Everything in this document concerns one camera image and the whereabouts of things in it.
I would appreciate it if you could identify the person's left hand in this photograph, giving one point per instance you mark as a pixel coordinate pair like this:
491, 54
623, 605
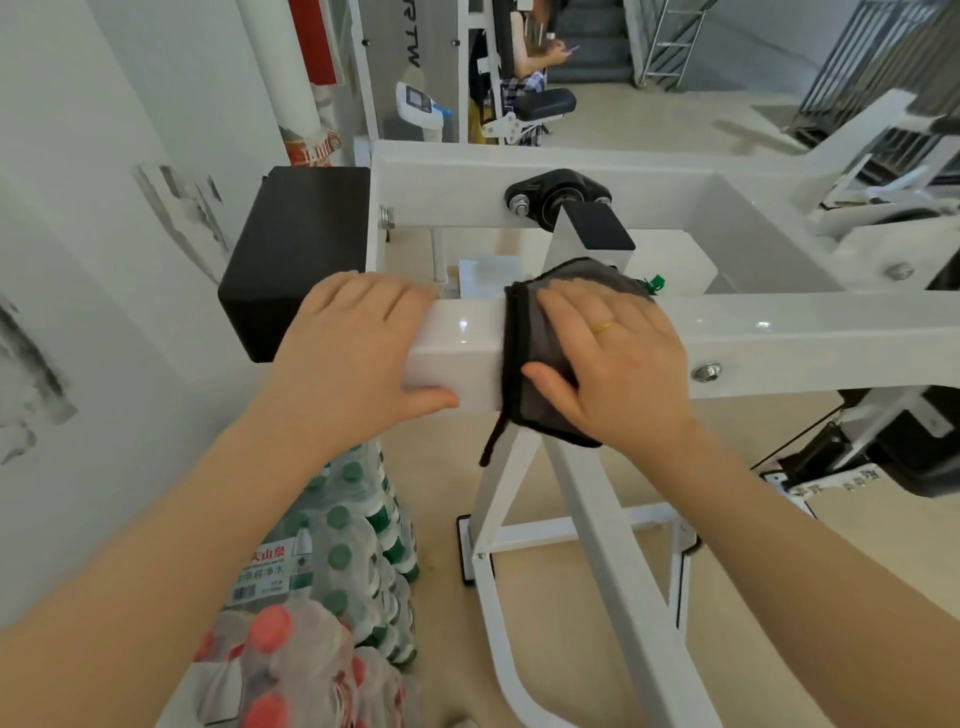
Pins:
345, 360

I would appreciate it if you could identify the person's right hand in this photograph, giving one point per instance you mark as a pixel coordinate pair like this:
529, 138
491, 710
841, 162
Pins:
630, 375

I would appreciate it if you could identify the dark grey cleaning cloth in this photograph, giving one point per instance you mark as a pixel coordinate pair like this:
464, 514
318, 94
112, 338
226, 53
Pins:
525, 330

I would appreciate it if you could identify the white gym machine frame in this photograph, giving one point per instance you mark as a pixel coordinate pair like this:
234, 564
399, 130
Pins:
787, 330

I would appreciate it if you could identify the person's right forearm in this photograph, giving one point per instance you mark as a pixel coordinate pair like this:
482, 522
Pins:
825, 585

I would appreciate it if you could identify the person's left forearm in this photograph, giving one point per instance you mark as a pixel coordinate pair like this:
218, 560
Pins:
165, 585

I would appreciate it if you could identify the green plastic tag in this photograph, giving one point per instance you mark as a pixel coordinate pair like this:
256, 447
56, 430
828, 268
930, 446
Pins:
657, 283

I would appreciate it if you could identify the white flat floor platform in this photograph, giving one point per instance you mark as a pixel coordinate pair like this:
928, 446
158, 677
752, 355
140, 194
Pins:
491, 277

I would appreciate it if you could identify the stack of water bottle packs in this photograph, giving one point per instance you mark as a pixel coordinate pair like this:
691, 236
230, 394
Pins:
337, 555

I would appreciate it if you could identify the black bearing housing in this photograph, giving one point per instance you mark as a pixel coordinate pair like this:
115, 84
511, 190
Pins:
559, 191

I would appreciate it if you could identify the white standing scale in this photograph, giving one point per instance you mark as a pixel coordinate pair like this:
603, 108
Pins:
416, 101

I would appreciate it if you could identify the white vertical pipe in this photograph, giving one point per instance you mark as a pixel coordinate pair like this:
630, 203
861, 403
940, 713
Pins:
281, 75

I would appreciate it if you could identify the black padded seat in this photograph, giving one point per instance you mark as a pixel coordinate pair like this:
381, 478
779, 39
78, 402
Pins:
922, 457

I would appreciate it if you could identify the dark staircase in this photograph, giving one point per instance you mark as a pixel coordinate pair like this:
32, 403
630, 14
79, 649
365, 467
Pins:
596, 45

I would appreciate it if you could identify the metal step ladder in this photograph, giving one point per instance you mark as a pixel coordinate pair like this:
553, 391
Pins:
675, 37

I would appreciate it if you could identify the black metal rack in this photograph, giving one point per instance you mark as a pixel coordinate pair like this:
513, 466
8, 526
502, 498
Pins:
862, 67

